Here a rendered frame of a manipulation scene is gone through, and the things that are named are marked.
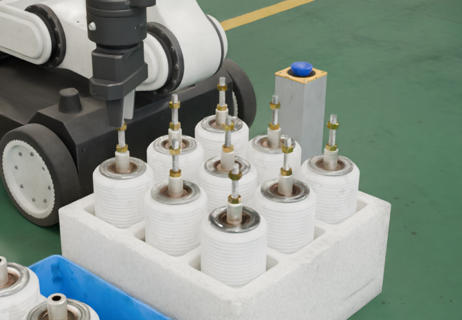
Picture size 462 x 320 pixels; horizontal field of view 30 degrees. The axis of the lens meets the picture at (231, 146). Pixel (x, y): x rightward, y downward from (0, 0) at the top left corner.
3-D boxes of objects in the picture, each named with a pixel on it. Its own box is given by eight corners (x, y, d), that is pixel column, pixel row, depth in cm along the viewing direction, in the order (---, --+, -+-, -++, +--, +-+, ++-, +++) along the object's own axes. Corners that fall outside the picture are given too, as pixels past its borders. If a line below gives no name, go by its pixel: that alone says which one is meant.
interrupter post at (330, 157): (324, 171, 139) (326, 152, 137) (320, 164, 141) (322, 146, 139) (339, 170, 139) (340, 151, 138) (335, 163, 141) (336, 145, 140)
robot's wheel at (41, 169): (1, 207, 176) (-9, 118, 168) (21, 198, 180) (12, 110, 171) (64, 242, 165) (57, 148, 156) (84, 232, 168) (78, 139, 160)
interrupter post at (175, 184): (164, 195, 130) (164, 176, 129) (173, 189, 132) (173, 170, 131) (177, 199, 129) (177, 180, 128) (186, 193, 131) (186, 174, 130)
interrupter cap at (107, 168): (89, 168, 138) (89, 164, 138) (128, 155, 143) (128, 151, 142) (116, 186, 133) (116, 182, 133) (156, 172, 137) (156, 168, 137)
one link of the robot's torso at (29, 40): (-11, 53, 197) (-17, -4, 191) (58, 34, 210) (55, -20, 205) (46, 76, 185) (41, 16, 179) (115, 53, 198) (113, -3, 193)
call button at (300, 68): (286, 75, 160) (286, 65, 159) (299, 69, 163) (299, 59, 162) (303, 80, 158) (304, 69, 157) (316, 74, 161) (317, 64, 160)
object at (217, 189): (262, 272, 144) (266, 175, 136) (208, 283, 141) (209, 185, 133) (242, 243, 152) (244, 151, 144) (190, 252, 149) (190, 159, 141)
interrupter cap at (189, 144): (205, 151, 145) (205, 146, 144) (165, 160, 141) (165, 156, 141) (184, 134, 151) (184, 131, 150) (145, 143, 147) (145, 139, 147)
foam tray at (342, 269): (64, 300, 148) (57, 208, 140) (217, 216, 174) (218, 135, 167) (236, 408, 125) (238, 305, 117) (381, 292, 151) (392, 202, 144)
